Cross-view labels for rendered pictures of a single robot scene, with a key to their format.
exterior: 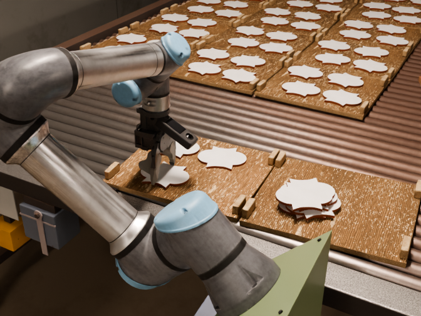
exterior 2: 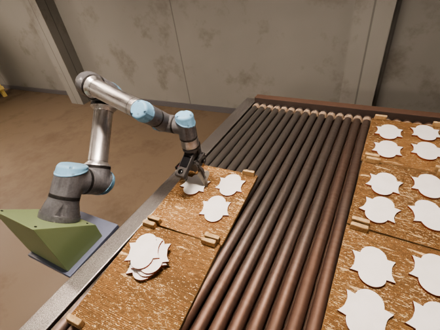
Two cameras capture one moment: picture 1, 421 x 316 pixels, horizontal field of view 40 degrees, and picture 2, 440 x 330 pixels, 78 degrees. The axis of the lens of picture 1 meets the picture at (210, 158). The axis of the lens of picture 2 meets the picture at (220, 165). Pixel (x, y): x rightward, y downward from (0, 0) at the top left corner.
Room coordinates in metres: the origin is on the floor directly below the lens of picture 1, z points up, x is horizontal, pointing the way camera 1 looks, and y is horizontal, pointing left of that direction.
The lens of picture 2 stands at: (1.60, -0.82, 1.77)
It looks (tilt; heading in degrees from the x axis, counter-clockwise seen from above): 37 degrees down; 95
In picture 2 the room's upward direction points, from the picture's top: 9 degrees counter-clockwise
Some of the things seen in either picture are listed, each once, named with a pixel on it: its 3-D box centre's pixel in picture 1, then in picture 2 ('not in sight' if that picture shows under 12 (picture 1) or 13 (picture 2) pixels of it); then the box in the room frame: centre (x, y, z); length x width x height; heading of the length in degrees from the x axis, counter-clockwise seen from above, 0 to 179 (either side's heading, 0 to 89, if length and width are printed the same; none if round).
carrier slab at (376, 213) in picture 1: (334, 204); (149, 281); (1.26, -0.33, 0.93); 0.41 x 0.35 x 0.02; 66
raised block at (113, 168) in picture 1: (111, 170); not in sight; (1.39, 0.28, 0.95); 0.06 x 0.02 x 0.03; 155
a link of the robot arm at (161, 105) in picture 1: (155, 101); (188, 141); (1.39, 0.15, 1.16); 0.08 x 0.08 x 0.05
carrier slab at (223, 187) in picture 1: (194, 170); (205, 198); (1.43, 0.05, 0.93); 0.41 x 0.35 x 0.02; 65
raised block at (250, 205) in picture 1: (248, 207); (149, 224); (1.21, -0.10, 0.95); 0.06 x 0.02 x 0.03; 156
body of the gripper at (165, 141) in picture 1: (154, 127); (193, 156); (1.40, 0.15, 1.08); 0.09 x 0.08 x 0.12; 65
